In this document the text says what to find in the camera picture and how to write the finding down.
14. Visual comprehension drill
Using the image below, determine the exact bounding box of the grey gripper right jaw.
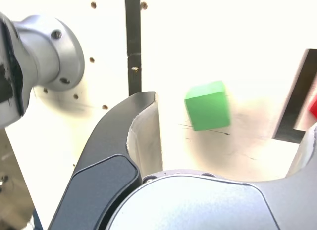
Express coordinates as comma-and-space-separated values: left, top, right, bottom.
106, 122, 317, 230

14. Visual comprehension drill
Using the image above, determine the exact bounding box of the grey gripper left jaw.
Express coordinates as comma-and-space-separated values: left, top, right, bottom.
47, 91, 164, 230

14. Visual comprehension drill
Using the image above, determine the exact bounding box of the green cube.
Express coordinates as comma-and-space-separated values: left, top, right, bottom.
183, 80, 231, 132

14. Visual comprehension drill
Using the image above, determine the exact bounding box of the red cube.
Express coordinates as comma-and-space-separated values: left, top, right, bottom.
309, 95, 317, 119

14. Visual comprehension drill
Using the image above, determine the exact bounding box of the black tape square outline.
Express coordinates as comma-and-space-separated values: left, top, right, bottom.
271, 48, 317, 144

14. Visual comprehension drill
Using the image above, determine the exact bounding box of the black tape strip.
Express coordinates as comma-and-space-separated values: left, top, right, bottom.
125, 0, 142, 96

